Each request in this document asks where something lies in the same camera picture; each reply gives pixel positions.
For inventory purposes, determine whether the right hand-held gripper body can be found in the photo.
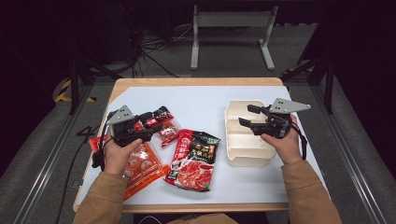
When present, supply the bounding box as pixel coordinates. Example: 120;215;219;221
253;97;312;139

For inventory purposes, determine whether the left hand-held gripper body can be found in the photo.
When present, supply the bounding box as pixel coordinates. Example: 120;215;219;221
106;105;153;147

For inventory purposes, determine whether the small clear red sauce packet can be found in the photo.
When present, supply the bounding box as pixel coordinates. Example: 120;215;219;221
144;105;182;147

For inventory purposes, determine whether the white divided plastic container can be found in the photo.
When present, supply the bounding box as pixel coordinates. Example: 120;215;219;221
223;99;278;167

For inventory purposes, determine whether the orange soup base packet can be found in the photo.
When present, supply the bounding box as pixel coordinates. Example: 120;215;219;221
88;120;172;202

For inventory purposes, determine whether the red and black soup packet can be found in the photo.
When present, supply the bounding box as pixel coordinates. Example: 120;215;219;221
164;129;221;192

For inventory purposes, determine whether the person's right hand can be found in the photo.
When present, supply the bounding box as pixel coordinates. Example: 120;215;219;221
261;115;303;165

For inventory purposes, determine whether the person's left hand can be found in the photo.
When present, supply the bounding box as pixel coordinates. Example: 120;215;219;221
103;139;144;175

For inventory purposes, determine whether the white table mat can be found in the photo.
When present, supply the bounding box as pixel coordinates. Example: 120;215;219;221
76;85;328;206

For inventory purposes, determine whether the black metal stand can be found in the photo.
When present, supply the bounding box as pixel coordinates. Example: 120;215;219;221
68;55;122;115
281;55;335;115

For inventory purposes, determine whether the wooden table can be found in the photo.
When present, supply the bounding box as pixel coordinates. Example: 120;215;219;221
73;77;328;214

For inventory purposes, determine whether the grey metal stand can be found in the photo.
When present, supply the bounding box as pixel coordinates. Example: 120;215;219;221
190;4;279;71

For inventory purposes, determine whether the person's tan clothing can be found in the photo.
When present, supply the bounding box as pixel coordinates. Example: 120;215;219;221
167;213;238;224

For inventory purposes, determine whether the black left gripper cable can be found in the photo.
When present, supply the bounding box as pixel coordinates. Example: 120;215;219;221
55;111;115;224

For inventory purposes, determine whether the bundle of black floor cables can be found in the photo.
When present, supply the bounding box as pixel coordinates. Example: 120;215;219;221
124;24;194;78

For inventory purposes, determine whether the aluminium floor rail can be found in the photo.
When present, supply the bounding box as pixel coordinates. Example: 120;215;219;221
311;85;387;224
13;85;94;224

